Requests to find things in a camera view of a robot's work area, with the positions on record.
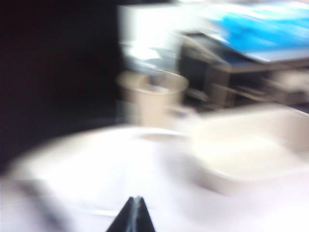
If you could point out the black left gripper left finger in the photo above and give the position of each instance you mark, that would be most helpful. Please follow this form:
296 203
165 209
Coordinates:
125 220

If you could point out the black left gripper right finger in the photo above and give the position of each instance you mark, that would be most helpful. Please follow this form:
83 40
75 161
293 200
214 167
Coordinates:
144 220

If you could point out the beige paper pulp box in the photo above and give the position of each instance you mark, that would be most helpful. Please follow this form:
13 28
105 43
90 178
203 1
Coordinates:
241 149

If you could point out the beige paper cup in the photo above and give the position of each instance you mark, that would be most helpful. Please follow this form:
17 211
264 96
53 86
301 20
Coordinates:
154 106

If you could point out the black wooden desk shelf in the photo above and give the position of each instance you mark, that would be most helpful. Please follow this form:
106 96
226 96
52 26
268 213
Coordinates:
200 67

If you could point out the blue wet wipes pack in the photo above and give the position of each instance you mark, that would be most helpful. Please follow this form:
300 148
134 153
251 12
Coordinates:
253 26

